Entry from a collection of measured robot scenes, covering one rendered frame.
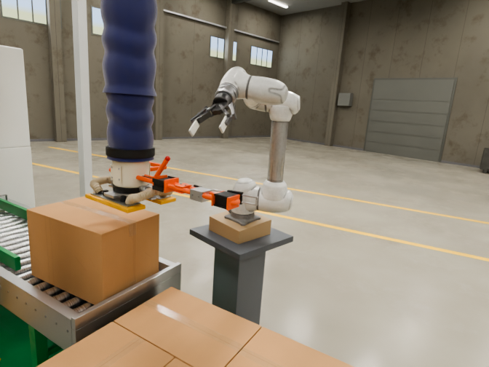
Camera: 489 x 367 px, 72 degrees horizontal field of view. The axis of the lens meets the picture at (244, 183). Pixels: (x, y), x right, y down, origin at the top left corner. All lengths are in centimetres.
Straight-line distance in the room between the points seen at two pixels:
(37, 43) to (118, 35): 1137
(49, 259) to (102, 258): 44
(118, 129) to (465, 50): 1406
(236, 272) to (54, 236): 107
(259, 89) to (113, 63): 63
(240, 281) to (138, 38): 152
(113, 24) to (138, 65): 18
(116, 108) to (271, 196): 103
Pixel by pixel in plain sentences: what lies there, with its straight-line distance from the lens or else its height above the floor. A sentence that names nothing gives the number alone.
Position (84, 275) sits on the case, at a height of 69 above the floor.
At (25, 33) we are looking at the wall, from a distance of 1292.
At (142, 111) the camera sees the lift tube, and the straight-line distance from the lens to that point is 163.
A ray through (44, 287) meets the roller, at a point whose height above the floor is 53.
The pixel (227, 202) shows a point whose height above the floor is 122.
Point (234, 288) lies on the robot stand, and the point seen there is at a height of 42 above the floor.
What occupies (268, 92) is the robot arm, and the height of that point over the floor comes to 165.
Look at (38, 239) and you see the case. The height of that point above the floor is 79.
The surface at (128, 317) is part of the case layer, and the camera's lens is 185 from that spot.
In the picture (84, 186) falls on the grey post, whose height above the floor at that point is 38.
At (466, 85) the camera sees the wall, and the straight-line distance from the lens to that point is 1476.
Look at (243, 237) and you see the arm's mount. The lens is 212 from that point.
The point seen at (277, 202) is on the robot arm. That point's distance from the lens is 209.
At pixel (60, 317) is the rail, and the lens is 188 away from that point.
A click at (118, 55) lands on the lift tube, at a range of 162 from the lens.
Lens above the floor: 158
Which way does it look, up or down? 13 degrees down
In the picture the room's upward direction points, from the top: 4 degrees clockwise
